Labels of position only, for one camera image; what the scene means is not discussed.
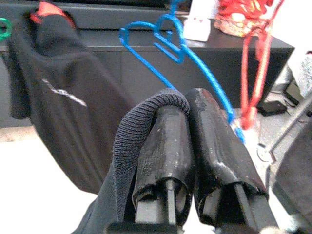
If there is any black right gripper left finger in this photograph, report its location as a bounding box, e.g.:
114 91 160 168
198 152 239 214
131 105 196 225

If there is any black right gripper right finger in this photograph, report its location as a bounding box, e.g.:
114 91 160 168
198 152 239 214
186 87 281 234

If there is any black garment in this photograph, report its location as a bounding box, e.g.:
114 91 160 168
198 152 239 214
73 87 191 234

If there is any red plastic clothes hanger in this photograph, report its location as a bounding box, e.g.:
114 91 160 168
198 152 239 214
240 0 285 130
30 1 76 27

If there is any blue plastic clothes hanger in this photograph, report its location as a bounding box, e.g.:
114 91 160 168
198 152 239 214
118 0 246 144

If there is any green plastic clothes hanger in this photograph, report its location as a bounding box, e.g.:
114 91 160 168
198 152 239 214
0 17 12 41

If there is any black power adapter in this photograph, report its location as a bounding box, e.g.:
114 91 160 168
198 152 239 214
257 99 288 117

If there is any dark brown fabric sofa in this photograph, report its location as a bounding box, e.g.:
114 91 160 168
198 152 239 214
270 126 312 234

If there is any black low tv cabinet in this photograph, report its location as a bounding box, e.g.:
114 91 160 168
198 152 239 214
0 0 295 127

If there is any black printed t-shirt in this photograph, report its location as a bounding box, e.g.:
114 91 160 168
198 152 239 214
7 7 139 193

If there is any white tissue box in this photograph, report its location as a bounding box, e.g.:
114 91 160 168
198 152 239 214
184 0 212 41

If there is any grey cloth bundle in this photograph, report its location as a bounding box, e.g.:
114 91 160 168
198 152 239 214
298 52 312 98

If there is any red laughing buddha figurine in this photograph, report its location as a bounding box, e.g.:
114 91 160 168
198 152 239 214
214 0 276 38

